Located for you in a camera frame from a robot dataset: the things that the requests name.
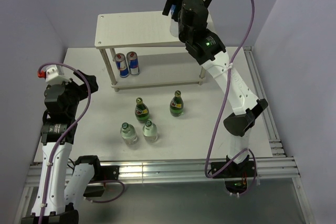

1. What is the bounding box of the left red bull can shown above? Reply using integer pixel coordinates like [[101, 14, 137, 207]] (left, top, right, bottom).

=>
[[114, 54, 129, 78]]

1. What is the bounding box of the beige two-tier shelf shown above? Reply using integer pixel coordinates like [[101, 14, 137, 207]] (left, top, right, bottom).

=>
[[94, 11, 205, 92]]

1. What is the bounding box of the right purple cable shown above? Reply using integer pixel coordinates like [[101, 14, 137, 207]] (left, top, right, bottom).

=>
[[196, 0, 260, 196]]

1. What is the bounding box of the red bull can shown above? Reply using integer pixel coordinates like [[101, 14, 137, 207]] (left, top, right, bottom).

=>
[[114, 54, 129, 78], [127, 51, 140, 76]]

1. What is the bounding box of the right clear glass bottle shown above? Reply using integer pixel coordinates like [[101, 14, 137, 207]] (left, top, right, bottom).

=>
[[142, 120, 158, 143]]

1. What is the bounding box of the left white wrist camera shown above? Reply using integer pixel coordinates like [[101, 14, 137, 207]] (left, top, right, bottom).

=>
[[37, 65, 70, 86]]

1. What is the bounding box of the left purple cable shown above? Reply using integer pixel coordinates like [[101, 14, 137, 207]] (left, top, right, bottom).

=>
[[36, 63, 125, 224]]

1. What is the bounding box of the purple cable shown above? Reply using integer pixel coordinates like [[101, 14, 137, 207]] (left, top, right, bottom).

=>
[[196, 0, 260, 196], [36, 63, 125, 224]]

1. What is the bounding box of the left clear glass bottle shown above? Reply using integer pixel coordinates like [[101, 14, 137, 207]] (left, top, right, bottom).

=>
[[120, 122, 138, 145]]

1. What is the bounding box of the clear glass bottle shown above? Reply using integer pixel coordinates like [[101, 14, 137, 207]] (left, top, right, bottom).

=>
[[120, 122, 138, 145], [142, 120, 158, 143]]

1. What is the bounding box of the aluminium frame rail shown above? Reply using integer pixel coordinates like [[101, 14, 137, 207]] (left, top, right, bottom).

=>
[[14, 47, 316, 223]]

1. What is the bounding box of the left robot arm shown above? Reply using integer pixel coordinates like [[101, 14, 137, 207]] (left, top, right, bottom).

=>
[[21, 65, 102, 223]]

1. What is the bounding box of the green glass bottle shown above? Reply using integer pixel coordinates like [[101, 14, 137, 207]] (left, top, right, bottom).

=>
[[134, 98, 150, 123], [170, 90, 184, 117]]

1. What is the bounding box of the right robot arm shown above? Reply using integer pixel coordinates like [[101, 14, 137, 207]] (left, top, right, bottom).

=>
[[162, 0, 268, 178]]

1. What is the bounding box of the right red bull can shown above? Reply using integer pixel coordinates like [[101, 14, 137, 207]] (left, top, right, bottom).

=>
[[127, 51, 140, 76]]

